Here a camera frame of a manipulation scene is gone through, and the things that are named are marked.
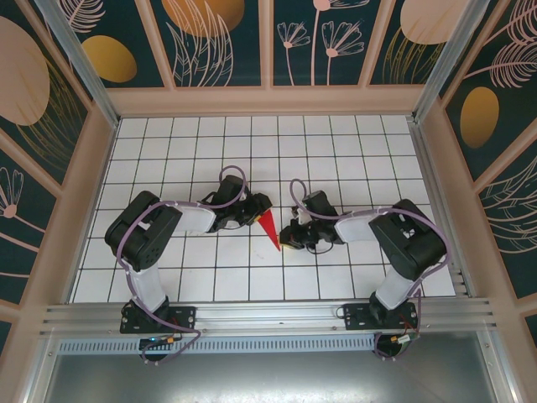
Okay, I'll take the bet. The grey metal sheet panel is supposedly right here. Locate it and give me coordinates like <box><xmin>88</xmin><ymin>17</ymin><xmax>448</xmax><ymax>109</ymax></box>
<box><xmin>23</xmin><ymin>351</ymin><xmax>519</xmax><ymax>403</ymax></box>

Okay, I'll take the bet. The small controller board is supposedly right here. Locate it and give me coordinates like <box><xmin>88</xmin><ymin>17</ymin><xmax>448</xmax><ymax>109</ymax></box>
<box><xmin>138</xmin><ymin>334</ymin><xmax>182</xmax><ymax>364</ymax></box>
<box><xmin>374</xmin><ymin>332</ymin><xmax>421</xmax><ymax>361</ymax></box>

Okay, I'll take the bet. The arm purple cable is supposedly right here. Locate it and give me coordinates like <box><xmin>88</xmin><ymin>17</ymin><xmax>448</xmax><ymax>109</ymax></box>
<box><xmin>289</xmin><ymin>179</ymin><xmax>452</xmax><ymax>361</ymax></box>
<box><xmin>117</xmin><ymin>165</ymin><xmax>249</xmax><ymax>364</ymax></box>

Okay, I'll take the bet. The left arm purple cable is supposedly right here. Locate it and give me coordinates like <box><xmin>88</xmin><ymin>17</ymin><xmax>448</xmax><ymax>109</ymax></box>
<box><xmin>117</xmin><ymin>165</ymin><xmax>249</xmax><ymax>364</ymax></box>

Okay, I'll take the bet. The red square paper sheet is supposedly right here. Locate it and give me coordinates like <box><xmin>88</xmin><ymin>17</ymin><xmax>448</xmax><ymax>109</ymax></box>
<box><xmin>257</xmin><ymin>210</ymin><xmax>281</xmax><ymax>252</ymax></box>

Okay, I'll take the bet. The aluminium corner post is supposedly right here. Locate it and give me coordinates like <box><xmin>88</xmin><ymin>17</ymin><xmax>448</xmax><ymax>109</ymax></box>
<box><xmin>32</xmin><ymin>0</ymin><xmax>123</xmax><ymax>129</ymax></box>
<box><xmin>410</xmin><ymin>0</ymin><xmax>498</xmax><ymax>123</ymax></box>

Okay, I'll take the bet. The aluminium mounting rail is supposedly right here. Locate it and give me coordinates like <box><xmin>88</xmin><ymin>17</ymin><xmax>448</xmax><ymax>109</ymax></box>
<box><xmin>39</xmin><ymin>296</ymin><xmax>501</xmax><ymax>337</ymax></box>

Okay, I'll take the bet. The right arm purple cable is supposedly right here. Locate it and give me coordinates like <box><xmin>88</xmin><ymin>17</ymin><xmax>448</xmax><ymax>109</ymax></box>
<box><xmin>289</xmin><ymin>179</ymin><xmax>452</xmax><ymax>361</ymax></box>

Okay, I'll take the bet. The grey slotted cable duct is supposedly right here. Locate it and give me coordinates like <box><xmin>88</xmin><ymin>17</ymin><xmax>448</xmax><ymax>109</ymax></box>
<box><xmin>56</xmin><ymin>334</ymin><xmax>483</xmax><ymax>354</ymax></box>

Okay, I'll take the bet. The aluminium side rail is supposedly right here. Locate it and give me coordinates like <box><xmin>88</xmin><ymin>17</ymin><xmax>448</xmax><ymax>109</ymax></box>
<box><xmin>409</xmin><ymin>119</ymin><xmax>477</xmax><ymax>299</ymax></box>

